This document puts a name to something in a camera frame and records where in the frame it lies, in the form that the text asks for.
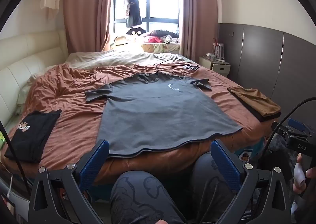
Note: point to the grey t-shirt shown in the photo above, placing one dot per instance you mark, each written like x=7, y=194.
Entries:
x=160, y=115

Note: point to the brown leather bed frame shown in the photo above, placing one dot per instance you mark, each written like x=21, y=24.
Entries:
x=160, y=162

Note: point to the hanging dark clothes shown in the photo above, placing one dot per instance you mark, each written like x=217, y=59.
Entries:
x=134, y=4

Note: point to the person's right hand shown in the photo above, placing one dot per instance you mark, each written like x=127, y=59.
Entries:
x=311, y=172

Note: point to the pile of pink clothes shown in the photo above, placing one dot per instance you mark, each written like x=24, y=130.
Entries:
x=154, y=39

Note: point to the cream nightstand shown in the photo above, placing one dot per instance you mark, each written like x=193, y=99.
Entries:
x=219, y=67

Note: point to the pink curtain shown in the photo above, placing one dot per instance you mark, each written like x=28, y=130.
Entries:
x=197, y=4
x=86, y=4

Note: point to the black frame device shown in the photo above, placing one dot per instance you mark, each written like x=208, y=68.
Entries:
x=190, y=67

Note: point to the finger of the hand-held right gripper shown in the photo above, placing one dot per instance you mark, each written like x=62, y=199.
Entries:
x=296, y=123
x=280, y=129

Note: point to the black plush toy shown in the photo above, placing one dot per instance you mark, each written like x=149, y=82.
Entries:
x=135, y=32

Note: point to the cream padded headboard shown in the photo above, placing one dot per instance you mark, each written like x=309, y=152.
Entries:
x=24, y=61

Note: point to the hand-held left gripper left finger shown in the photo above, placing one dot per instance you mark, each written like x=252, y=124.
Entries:
x=95, y=162

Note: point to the black folded t-shirt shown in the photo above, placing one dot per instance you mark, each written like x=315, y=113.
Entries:
x=29, y=140

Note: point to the cream bed sheet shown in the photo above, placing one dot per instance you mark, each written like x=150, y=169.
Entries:
x=111, y=58

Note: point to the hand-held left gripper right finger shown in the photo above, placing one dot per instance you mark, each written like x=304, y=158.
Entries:
x=226, y=164

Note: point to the window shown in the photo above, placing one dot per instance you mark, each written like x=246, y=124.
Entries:
x=160, y=1

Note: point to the cartoon printed cloth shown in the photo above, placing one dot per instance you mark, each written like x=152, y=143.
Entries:
x=245, y=157

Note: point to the brown blanket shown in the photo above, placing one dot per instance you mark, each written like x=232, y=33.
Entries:
x=74, y=115

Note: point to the white power strip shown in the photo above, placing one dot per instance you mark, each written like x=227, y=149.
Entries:
x=219, y=60

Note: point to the person's patterned grey pants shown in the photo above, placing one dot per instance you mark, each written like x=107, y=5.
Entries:
x=138, y=196

